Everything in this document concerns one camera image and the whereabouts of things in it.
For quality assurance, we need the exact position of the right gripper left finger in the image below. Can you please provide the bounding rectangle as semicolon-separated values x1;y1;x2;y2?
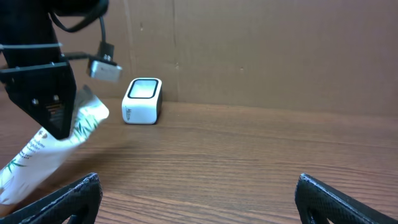
1;172;103;224

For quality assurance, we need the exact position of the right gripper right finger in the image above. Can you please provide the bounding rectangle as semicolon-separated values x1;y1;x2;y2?
295;174;397;224

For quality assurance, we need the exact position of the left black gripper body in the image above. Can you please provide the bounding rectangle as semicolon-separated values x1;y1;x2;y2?
1;52;91;83

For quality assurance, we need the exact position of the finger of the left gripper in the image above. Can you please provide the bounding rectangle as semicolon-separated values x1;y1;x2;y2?
4;70;76;139

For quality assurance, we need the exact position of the white Pantene tube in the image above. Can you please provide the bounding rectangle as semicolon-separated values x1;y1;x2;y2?
1;85;109;205

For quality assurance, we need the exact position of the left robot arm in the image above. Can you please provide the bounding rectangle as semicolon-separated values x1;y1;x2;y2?
1;0;114;139

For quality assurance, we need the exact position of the white barcode scanner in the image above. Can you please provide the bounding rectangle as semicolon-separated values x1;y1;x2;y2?
121;78;163;125

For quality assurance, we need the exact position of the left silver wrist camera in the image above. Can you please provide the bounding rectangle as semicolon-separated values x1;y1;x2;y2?
88;60;123;82

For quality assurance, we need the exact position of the left black cable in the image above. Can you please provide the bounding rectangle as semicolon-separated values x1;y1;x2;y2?
49;0;115;62

